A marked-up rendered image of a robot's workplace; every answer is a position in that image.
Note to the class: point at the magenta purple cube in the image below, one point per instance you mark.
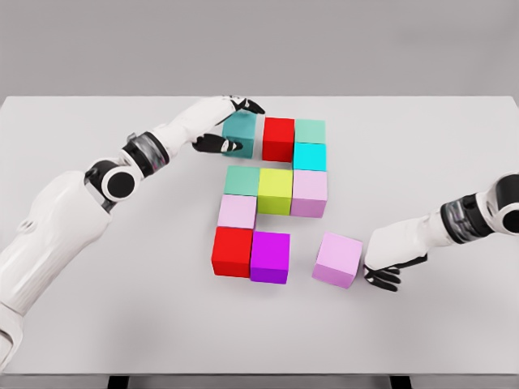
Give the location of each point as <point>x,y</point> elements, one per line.
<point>269,257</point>

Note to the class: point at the pale pink cube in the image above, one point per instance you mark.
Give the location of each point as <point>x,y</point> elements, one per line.
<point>309,192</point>
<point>238,210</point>
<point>337,259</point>

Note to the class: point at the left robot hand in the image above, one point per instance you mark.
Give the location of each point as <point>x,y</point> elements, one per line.
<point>213,111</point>

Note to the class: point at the red cube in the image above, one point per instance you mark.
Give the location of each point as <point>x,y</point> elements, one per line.
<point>278,135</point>
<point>231,251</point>

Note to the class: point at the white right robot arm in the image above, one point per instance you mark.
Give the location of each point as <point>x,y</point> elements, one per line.
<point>466,215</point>

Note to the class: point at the cyan cube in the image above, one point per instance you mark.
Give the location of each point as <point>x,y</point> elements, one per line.
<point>310,156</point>

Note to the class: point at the dark teal cube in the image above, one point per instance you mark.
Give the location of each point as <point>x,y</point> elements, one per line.
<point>242,129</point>

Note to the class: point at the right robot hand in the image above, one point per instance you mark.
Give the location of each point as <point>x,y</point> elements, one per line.
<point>391,247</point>

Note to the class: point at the yellow-green cube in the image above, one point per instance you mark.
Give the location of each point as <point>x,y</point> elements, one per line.
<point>274,190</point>

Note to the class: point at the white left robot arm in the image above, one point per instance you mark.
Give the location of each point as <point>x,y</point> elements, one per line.
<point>61,210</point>

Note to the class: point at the pale green cube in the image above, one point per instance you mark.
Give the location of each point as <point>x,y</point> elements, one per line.
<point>242,180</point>
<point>310,130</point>

